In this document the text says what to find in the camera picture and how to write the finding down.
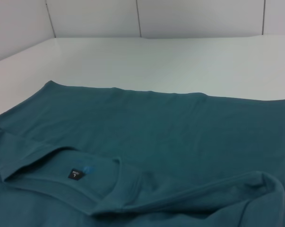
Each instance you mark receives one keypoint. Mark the teal t-shirt with FREE print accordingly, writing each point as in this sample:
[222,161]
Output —
[156,142]

